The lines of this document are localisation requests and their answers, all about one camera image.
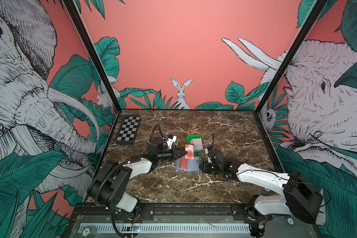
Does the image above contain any white red credit card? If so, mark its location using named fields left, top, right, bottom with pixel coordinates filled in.
left=178, top=157, right=188, bottom=170
left=185, top=144, right=194, bottom=160

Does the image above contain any black white checkerboard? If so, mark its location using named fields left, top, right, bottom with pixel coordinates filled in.
left=115, top=115, right=141, bottom=145

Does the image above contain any black front mounting rail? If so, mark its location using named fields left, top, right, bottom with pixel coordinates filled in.
left=74, top=203, right=310, bottom=221

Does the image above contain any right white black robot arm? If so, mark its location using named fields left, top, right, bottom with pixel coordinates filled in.
left=200, top=146, right=323, bottom=224

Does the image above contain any left black frame post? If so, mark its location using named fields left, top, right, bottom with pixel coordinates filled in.
left=62, top=0, right=122, bottom=113

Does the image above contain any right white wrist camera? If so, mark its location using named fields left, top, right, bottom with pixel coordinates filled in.
left=204, top=148, right=212, bottom=163

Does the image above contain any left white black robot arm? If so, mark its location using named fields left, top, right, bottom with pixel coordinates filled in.
left=87, top=137, right=187, bottom=216

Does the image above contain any green card tray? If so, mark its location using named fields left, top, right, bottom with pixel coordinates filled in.
left=187, top=134, right=203, bottom=153

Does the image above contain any black frame post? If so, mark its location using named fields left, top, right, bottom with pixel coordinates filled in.
left=62, top=0, right=122, bottom=113
left=254, top=0, right=328, bottom=114

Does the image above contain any white slotted cable duct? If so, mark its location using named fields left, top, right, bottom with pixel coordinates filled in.
left=77, top=223, right=250, bottom=236

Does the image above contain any stack of cards in tray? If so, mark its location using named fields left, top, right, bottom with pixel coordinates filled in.
left=191, top=138, right=203, bottom=151

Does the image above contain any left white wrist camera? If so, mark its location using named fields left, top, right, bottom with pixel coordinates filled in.
left=165, top=135, right=177, bottom=149

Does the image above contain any right black frame post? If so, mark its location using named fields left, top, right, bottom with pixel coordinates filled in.
left=254, top=0, right=328, bottom=114

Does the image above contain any blue card holder wallet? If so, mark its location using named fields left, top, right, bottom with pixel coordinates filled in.
left=175, top=156, right=201, bottom=173

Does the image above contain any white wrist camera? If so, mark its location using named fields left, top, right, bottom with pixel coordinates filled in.
left=165, top=135, right=177, bottom=149
left=204, top=148, right=212, bottom=163

